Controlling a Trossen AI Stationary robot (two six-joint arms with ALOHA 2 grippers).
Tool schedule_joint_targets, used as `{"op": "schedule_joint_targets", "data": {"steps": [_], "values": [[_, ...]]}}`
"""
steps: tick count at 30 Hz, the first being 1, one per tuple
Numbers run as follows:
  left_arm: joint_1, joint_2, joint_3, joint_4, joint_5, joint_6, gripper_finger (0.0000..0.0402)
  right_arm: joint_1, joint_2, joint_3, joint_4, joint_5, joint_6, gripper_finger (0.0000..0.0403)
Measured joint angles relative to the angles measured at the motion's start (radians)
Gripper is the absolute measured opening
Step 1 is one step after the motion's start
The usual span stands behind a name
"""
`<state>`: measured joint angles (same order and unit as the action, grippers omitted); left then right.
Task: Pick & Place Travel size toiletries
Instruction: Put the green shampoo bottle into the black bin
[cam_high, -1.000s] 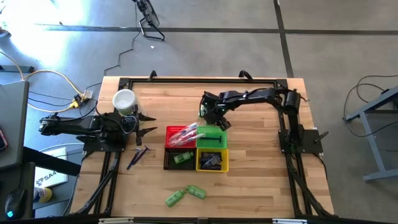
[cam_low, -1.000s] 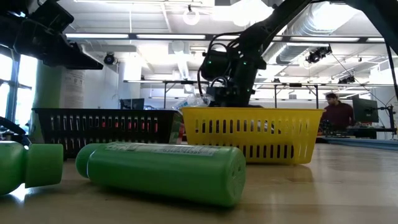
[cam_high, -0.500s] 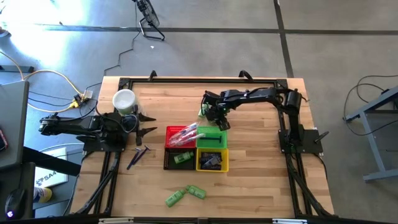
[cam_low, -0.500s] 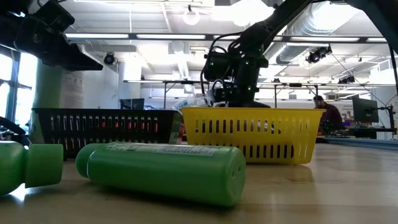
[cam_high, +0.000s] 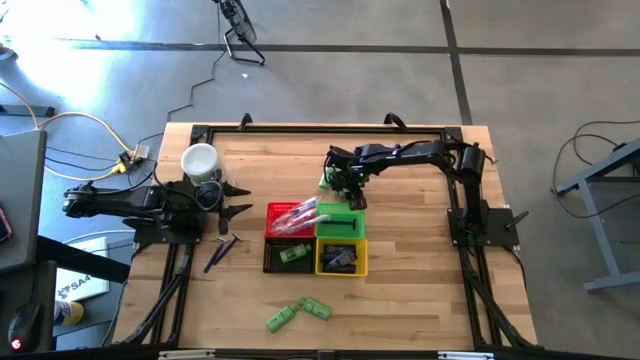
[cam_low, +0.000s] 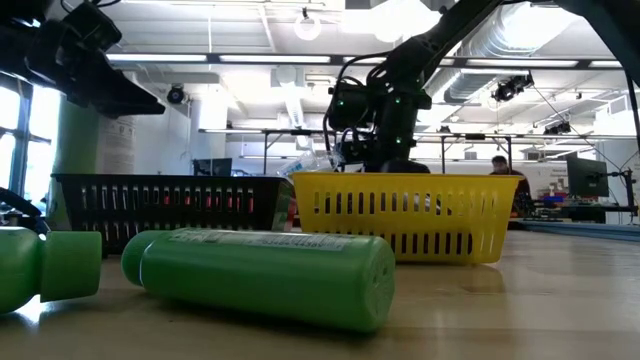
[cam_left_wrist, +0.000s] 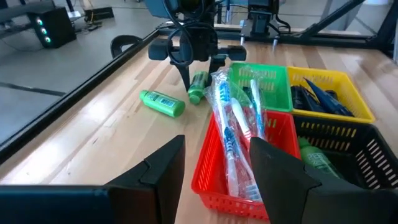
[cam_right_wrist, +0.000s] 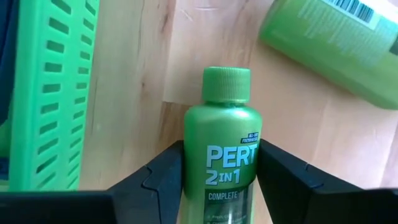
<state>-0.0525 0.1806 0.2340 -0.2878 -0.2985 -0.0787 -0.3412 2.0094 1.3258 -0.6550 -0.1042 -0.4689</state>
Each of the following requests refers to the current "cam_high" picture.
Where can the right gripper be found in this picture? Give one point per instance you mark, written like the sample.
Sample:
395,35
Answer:
350,172

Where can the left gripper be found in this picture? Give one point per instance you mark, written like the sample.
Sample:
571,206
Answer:
210,202

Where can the green travel bottle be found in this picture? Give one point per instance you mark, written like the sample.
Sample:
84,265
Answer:
317,309
325,181
295,253
341,196
280,320

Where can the teal toothbrush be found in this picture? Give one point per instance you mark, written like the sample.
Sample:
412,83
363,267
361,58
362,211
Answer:
292,222

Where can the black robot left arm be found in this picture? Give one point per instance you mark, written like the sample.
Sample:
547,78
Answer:
120,205

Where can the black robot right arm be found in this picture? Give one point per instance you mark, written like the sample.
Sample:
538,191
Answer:
415,152

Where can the green plastic basket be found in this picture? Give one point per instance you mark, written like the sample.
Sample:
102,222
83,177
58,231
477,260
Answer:
345,212

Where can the red plastic basket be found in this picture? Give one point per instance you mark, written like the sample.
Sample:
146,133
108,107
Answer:
275,210

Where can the white and green cup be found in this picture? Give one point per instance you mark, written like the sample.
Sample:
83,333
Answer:
200,161

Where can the yellow plastic basket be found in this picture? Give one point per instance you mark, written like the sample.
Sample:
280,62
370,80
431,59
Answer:
362,260

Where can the black plastic basket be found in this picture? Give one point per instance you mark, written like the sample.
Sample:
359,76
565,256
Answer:
275,260

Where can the black desk with mouse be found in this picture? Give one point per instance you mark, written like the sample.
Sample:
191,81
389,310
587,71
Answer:
85,262

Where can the white printed booklet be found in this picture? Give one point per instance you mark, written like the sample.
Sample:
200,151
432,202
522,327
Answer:
82,287

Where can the black floor fan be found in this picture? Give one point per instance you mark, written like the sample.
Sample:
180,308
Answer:
240,25

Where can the yellow blue container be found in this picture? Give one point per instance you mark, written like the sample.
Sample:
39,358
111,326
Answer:
70,313

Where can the grey desk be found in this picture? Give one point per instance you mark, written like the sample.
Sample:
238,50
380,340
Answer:
20,200

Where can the black floor bar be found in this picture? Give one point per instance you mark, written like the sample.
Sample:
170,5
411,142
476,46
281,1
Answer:
27,110

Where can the black device red trim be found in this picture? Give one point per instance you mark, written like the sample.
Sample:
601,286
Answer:
4,225

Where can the black computer mouse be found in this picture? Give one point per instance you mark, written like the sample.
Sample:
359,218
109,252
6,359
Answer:
22,325

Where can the person's shoe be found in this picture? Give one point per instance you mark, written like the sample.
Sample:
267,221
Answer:
6,52

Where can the black aluminium table frame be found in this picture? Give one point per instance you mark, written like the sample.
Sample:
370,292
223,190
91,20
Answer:
325,129

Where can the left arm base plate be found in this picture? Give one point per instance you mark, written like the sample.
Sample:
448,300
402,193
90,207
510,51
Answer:
150,235

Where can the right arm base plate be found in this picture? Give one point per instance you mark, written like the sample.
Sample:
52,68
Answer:
500,235

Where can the silver aluminium bracket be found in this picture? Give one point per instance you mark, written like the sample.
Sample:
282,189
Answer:
185,355
465,356

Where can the grey metal table frame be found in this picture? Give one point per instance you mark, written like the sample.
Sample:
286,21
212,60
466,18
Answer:
615,280

